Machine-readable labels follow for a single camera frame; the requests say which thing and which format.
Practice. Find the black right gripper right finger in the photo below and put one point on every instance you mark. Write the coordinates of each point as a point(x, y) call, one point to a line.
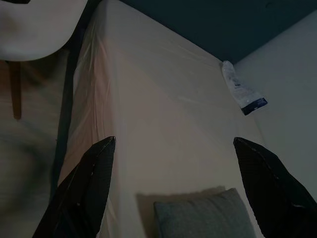
point(280, 198)

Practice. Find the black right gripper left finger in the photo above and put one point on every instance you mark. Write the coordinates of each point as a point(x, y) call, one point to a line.
point(81, 198)

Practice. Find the grey pillow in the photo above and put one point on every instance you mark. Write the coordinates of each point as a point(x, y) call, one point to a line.
point(198, 218)

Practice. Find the white plastic chair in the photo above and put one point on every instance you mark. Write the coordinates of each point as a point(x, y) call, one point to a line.
point(37, 29)

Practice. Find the dark blue bed base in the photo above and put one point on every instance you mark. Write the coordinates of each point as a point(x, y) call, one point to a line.
point(67, 99)

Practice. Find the clear plastic packet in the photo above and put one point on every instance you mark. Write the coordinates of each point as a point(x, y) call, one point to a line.
point(237, 89)

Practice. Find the cream sheeted mattress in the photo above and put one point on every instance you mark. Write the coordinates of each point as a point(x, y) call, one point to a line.
point(161, 111)

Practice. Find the blue fabric headboard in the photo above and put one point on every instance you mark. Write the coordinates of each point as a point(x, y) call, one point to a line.
point(223, 24)

